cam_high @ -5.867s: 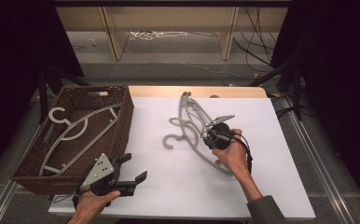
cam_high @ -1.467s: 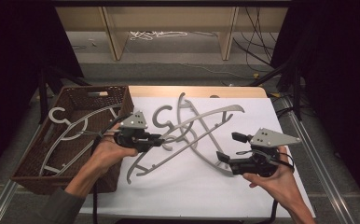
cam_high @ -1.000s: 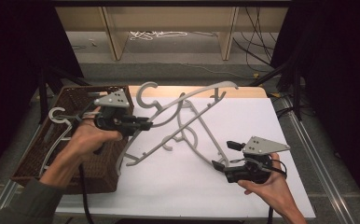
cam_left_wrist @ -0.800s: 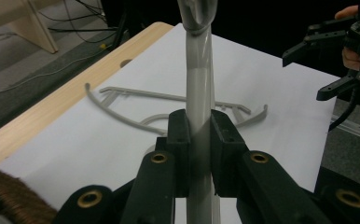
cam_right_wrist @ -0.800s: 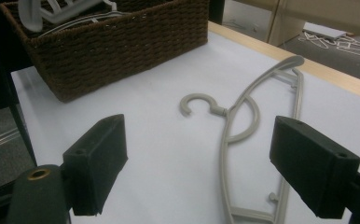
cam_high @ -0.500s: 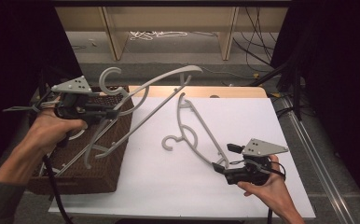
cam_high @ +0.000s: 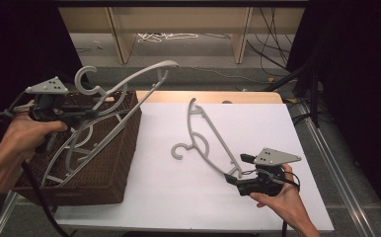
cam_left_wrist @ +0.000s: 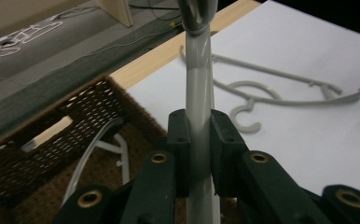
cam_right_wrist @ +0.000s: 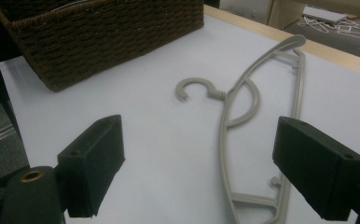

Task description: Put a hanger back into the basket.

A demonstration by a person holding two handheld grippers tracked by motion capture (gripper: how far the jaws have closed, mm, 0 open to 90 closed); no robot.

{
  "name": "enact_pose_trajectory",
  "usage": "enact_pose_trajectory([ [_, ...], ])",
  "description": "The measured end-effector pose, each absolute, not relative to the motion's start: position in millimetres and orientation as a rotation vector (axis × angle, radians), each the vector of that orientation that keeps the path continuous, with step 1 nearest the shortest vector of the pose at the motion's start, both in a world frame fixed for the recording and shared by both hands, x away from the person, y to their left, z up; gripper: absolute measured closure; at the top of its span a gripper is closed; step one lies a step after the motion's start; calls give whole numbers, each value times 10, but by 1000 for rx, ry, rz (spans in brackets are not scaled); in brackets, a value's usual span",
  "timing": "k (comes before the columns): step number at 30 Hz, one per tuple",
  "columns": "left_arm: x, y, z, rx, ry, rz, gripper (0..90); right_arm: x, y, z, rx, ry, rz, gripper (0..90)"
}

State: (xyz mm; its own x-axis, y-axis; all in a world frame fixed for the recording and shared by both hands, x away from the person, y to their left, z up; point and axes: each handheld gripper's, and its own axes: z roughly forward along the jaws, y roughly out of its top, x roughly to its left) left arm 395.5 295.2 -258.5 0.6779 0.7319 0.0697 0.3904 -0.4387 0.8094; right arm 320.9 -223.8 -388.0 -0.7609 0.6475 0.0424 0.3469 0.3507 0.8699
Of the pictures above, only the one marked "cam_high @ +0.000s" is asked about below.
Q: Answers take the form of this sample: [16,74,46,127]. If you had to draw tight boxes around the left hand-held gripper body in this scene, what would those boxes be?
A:
[25,75,81,123]

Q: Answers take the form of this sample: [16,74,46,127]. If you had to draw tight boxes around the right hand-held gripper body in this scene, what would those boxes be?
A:
[237,147,302,198]

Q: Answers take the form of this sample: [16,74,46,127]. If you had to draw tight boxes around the grey plastic clothes hanger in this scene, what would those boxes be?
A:
[171,97,244,181]
[41,59,180,188]
[43,113,124,188]

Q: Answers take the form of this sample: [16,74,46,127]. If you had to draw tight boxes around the brown wicker basket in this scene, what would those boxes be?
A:
[12,90,143,207]

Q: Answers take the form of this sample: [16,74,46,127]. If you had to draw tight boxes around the person's right hand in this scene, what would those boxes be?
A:
[250,163,304,228]

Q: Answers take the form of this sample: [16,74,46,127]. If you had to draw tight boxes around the person's left hand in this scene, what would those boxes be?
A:
[0,100,69,166]

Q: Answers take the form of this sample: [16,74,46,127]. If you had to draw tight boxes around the white table mat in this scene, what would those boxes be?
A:
[53,102,335,233]

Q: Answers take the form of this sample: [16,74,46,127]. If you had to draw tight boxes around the black tripod stand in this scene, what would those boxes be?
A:
[263,62,322,128]

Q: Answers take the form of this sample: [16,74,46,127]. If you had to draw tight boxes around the light wooden shelf unit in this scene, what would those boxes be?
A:
[58,6,307,65]

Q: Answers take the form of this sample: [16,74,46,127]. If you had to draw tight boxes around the aluminium floor rail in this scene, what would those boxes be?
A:
[0,191,19,237]
[295,101,377,237]

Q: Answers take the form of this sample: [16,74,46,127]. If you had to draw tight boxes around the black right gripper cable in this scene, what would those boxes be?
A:
[243,168,302,237]

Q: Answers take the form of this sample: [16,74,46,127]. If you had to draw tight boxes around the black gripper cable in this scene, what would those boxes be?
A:
[20,159,72,237]
[243,168,302,237]

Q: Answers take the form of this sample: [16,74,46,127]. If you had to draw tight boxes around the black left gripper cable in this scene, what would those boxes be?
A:
[20,159,72,237]

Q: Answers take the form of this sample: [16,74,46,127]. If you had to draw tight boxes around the thin white floor cable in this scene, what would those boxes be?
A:
[178,63,269,84]

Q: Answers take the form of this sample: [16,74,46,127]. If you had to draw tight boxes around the white cable bundle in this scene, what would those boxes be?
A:
[136,32,200,44]

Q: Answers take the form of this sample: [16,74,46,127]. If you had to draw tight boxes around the black hanging cables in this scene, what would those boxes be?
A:
[244,6,295,71]

